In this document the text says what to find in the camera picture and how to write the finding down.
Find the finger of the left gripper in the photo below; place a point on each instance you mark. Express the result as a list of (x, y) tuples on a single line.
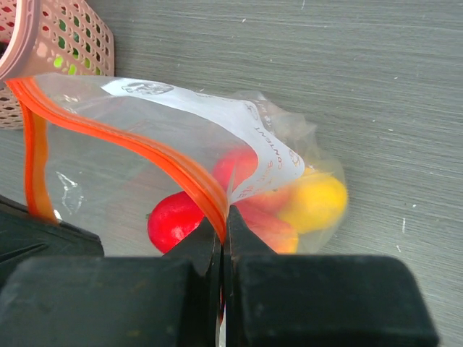
[(23, 236)]

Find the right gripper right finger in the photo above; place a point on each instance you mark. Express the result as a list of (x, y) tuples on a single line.
[(313, 300)]

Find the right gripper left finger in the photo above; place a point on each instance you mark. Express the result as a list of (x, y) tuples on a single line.
[(173, 300)]

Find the red yellow toy mango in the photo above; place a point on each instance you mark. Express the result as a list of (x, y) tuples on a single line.
[(176, 216)]

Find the yellow toy pear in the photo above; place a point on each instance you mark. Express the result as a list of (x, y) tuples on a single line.
[(317, 202)]

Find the clear zip top bag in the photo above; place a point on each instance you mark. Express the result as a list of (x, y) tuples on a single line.
[(110, 149)]

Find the red toy apple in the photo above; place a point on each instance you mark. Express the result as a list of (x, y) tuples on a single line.
[(243, 162)]

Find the pink plastic basket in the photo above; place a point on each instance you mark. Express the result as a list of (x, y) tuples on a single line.
[(30, 42)]

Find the light green toy apple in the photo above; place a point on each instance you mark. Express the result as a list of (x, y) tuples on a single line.
[(73, 66)]

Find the dark green toy avocado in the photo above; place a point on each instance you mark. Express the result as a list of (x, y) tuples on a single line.
[(73, 33)]

